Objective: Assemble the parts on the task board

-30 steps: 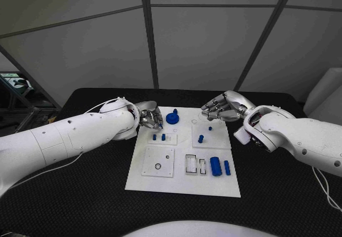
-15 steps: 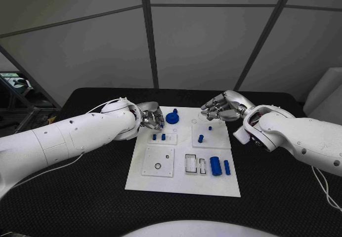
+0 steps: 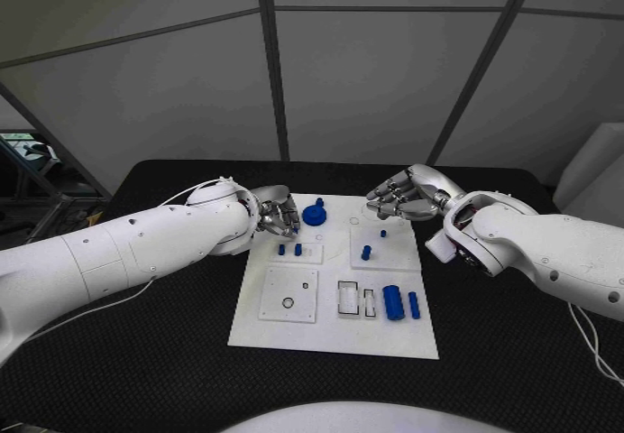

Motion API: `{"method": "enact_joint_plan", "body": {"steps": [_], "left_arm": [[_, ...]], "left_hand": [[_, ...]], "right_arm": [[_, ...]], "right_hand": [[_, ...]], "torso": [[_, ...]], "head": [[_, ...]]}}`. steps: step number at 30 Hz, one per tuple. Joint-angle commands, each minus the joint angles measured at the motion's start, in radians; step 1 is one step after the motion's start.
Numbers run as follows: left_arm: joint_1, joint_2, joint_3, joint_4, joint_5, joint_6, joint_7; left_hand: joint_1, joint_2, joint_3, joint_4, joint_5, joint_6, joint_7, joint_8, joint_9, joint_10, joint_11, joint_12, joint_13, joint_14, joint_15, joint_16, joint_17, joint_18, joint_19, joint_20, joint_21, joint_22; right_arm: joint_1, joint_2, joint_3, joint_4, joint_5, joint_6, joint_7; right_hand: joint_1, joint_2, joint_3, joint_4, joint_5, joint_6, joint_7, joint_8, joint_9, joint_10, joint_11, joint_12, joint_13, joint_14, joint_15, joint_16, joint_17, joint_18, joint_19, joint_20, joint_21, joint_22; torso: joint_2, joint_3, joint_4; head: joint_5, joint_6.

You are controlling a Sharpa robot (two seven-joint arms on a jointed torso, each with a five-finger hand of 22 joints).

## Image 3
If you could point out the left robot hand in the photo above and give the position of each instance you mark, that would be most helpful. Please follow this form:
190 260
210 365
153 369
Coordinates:
276 199

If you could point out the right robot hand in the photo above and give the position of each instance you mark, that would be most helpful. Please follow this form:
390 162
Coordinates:
424 189

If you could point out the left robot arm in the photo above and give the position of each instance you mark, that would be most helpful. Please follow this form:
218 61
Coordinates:
122 250

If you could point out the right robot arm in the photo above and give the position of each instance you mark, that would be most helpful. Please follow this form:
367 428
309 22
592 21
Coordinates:
561 243

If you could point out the white task board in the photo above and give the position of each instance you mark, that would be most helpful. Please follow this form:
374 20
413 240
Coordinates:
332 335

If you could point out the blue gear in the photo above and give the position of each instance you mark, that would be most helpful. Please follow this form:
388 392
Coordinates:
313 216

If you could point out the thick blue peg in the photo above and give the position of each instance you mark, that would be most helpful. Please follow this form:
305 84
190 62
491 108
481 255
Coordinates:
367 253

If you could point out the large blue cylinder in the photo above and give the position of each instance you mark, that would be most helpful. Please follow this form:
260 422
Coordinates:
394 302

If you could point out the slim blue cylinder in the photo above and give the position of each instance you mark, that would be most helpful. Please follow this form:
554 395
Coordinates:
414 305

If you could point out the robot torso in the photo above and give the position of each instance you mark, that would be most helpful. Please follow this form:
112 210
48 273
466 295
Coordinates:
371 419

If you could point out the grey metal frame stand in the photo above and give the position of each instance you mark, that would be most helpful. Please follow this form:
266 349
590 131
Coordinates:
47 189

